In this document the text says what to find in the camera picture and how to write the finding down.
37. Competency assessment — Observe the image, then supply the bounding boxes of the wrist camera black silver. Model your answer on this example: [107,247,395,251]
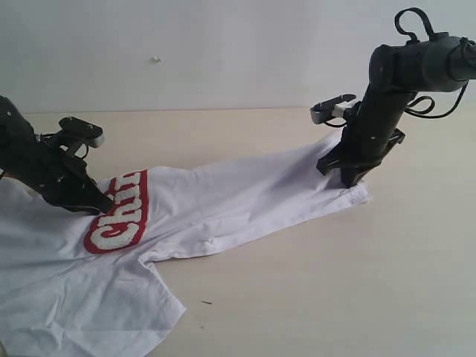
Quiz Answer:
[310,94,356,127]
[59,117,104,148]

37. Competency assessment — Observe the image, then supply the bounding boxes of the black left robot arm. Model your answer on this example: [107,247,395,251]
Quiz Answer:
[1,97,114,215]

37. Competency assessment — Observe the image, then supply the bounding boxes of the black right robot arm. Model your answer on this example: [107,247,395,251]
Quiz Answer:
[310,33,475,187]

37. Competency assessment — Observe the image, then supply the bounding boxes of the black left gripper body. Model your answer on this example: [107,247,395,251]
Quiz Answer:
[22,141,112,215]

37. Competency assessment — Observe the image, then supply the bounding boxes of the right wrist camera black silver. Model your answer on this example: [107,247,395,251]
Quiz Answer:
[310,94,356,127]

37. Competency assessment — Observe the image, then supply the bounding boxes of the black right camera cable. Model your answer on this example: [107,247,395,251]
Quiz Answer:
[393,7,472,120]

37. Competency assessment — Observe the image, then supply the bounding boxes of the left wrist camera black silver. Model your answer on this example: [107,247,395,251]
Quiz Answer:
[59,117,104,148]

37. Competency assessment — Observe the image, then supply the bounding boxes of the white t-shirt red lettering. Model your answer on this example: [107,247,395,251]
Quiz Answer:
[1,133,369,356]

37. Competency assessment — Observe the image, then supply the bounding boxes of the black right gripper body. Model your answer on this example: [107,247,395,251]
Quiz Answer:
[316,100,405,188]

